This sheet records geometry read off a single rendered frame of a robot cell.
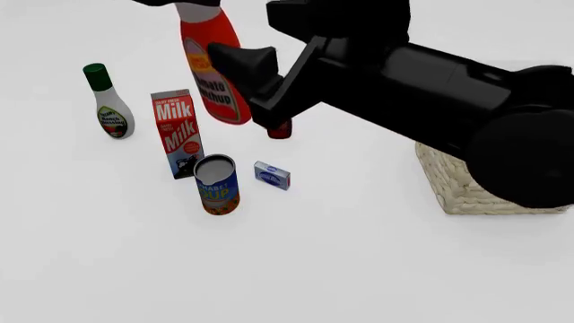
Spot blue alphabet soup can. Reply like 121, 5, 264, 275
193, 153, 241, 216

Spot red milk carton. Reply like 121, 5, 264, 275
150, 88, 206, 180

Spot small red can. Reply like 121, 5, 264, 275
267, 118, 293, 140

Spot small blue printed box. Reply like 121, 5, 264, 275
253, 160, 291, 191

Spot red tomato ketchup bottle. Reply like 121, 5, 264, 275
174, 2, 255, 127

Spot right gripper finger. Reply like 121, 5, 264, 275
132, 0, 225, 8
206, 42, 285, 100

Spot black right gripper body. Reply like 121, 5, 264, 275
248, 35, 328, 131

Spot white ranch dressing bottle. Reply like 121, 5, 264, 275
82, 62, 135, 140

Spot pale woven basket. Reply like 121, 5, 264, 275
414, 140, 570, 216

